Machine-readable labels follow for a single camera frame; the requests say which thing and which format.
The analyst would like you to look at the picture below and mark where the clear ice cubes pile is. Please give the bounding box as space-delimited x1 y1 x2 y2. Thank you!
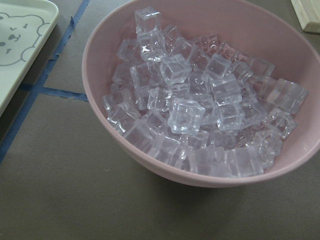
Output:
101 7 308 178

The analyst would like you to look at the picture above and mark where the pink bowl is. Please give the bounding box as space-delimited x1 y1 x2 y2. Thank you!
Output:
82 0 320 188

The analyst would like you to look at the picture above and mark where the cream bear tray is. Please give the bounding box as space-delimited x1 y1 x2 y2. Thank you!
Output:
0 0 59 112

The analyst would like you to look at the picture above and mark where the wooden cutting board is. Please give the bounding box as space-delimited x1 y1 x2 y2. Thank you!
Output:
291 0 320 34

